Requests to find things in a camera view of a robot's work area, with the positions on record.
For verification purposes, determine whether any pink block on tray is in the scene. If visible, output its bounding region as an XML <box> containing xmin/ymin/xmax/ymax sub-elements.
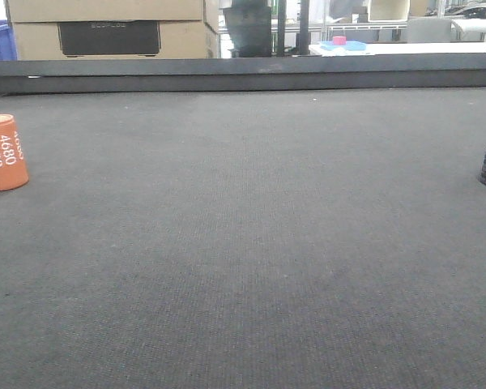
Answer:
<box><xmin>332</xmin><ymin>36</ymin><xmax>347</xmax><ymax>45</ymax></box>

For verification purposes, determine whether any dark office chair back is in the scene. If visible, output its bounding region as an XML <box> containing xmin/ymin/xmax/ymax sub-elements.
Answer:
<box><xmin>221</xmin><ymin>1</ymin><xmax>272</xmax><ymax>58</ymax></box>

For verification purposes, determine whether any light blue tray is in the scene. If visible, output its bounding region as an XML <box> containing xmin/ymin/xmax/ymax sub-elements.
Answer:
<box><xmin>319</xmin><ymin>41</ymin><xmax>367</xmax><ymax>51</ymax></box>

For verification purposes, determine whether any upper cardboard box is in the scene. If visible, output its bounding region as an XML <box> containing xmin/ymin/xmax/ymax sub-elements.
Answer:
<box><xmin>6</xmin><ymin>0</ymin><xmax>219</xmax><ymax>32</ymax></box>

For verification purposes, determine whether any lower cardboard box black label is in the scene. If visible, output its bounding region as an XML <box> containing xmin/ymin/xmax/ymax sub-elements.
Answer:
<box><xmin>12</xmin><ymin>21</ymin><xmax>220</xmax><ymax>61</ymax></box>

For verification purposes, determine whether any black table edge rail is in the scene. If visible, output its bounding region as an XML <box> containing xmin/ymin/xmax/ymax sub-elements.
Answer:
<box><xmin>0</xmin><ymin>52</ymin><xmax>486</xmax><ymax>96</ymax></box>

